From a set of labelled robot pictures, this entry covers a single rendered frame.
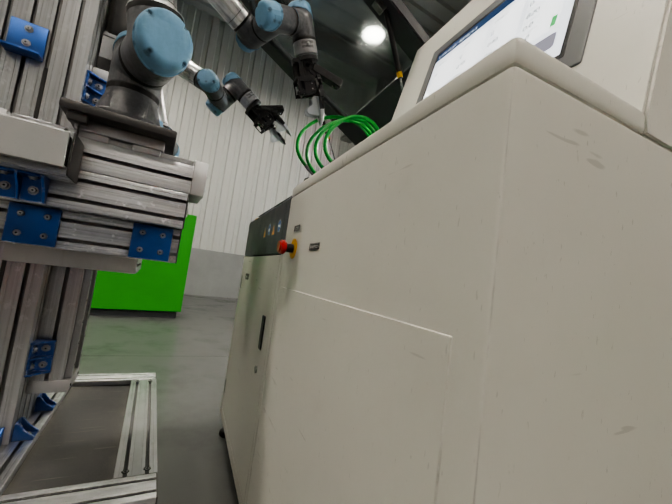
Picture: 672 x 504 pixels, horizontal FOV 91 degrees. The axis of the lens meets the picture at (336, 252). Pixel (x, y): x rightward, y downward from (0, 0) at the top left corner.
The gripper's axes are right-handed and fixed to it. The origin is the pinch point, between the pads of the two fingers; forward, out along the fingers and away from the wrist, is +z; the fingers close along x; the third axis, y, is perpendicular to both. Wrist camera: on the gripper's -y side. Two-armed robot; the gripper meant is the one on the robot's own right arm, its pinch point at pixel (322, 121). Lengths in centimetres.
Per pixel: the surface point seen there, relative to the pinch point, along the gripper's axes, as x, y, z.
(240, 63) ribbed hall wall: -747, -57, -251
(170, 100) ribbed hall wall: -698, 107, -173
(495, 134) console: 90, 12, 15
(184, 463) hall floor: 1, 72, 112
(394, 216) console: 77, 16, 23
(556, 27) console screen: 68, -23, -1
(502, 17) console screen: 50, -29, -10
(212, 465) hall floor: 3, 62, 115
